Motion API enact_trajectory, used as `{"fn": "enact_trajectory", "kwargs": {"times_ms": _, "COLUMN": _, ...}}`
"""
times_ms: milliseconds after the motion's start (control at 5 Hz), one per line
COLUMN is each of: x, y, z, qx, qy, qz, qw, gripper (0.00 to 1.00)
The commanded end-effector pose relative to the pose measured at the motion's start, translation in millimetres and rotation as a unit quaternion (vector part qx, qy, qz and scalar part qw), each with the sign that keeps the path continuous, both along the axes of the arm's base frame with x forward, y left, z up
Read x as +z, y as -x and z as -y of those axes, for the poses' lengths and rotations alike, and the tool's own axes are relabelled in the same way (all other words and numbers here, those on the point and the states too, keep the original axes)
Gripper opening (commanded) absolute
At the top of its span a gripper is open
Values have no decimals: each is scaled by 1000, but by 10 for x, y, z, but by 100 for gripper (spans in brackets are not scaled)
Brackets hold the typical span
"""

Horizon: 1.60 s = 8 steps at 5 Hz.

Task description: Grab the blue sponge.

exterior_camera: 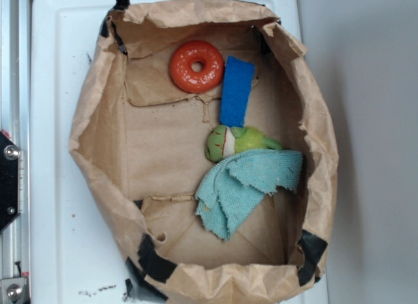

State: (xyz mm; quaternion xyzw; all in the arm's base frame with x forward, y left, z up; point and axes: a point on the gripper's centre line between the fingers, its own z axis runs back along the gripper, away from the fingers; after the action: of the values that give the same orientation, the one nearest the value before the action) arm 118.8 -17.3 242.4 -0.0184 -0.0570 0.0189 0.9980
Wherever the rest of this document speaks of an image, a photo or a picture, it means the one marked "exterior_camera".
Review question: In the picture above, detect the blue rectangular sponge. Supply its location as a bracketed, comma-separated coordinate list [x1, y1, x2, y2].
[219, 56, 255, 127]

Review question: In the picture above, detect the green plush frog toy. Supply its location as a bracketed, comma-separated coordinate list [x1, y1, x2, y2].
[205, 125, 283, 162]

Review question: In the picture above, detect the light blue terry cloth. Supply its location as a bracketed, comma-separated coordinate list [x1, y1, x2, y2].
[195, 149, 304, 241]

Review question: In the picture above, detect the orange glazed toy donut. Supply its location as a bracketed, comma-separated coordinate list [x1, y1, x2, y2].
[169, 40, 224, 93]

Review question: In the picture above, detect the brown paper bag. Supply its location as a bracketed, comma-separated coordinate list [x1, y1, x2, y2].
[69, 0, 338, 303]

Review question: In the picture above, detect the white plastic tray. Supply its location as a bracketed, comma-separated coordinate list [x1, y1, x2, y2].
[28, 0, 330, 304]

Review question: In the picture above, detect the black metal bracket plate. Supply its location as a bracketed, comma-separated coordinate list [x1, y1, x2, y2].
[0, 130, 21, 233]

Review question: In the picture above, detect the aluminium frame rail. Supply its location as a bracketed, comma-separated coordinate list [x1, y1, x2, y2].
[0, 0, 33, 304]

